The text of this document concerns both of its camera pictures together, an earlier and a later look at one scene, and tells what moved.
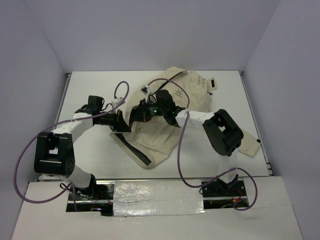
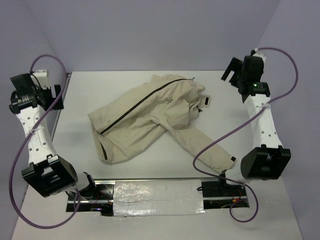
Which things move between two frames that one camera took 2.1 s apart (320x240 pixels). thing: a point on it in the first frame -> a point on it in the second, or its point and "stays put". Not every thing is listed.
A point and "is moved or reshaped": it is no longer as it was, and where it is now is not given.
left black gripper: [121, 126] -> [48, 92]
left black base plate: [98, 198] stays put
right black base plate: [218, 194] stays put
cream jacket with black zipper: [190, 90] is moved or reshaped
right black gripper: [141, 115] -> [236, 65]
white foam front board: [155, 209] stays put
